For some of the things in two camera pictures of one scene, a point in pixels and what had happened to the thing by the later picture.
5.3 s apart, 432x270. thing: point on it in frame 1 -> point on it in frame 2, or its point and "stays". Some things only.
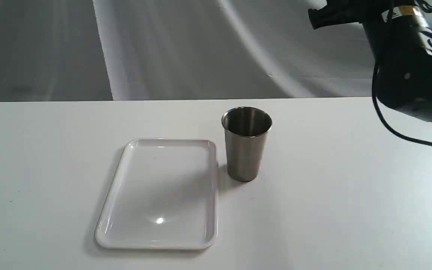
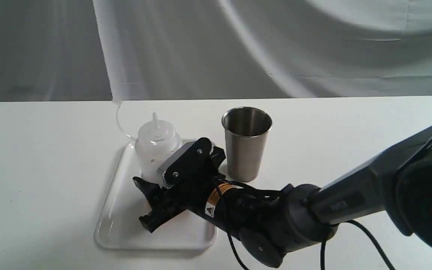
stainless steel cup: (246, 129) stays
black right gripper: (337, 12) -> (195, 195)
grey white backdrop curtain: (54, 50) stays
